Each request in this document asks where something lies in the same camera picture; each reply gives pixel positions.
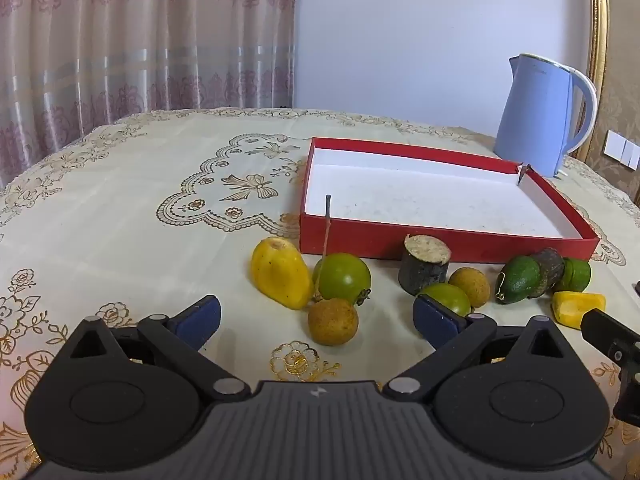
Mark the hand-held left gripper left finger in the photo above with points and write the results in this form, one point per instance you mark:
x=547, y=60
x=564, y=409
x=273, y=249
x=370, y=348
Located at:
x=200, y=319

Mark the large dark sugarcane stump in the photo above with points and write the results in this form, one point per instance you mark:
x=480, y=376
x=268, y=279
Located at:
x=422, y=267

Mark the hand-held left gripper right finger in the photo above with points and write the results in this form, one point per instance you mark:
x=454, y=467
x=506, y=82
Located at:
x=434, y=322

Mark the gold framed panel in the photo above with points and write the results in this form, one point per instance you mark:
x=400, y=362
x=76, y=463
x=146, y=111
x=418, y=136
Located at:
x=598, y=10

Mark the small whole green lime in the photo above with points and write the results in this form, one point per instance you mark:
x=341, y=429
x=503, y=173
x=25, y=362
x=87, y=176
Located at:
x=517, y=280

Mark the round green fruit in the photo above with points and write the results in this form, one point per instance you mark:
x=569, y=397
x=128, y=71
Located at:
x=447, y=297
x=345, y=277

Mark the cut green fruit piece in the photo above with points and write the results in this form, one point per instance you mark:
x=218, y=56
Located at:
x=577, y=275

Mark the large yellow fruit piece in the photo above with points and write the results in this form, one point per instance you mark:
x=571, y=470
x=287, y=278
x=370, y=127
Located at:
x=280, y=275

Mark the cream floral tablecloth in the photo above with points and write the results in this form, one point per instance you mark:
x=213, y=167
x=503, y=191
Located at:
x=125, y=210

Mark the white wall switch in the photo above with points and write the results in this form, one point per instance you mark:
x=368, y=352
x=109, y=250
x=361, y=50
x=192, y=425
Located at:
x=620, y=147

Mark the brown longan with twig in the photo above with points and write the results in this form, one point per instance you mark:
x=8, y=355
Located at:
x=332, y=322

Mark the small dark sugarcane piece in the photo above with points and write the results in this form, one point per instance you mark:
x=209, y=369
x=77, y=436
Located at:
x=550, y=267

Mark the pink patterned curtain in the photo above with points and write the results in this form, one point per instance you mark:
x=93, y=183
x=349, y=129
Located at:
x=125, y=35

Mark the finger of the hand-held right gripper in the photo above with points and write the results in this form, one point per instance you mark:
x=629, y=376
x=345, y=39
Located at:
x=607, y=332

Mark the blue electric kettle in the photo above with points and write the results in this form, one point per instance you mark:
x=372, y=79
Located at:
x=530, y=120

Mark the red cardboard box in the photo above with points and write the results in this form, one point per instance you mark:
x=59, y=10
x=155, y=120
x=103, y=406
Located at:
x=425, y=195

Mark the small yellow fruit piece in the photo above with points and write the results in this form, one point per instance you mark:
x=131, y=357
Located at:
x=572, y=307

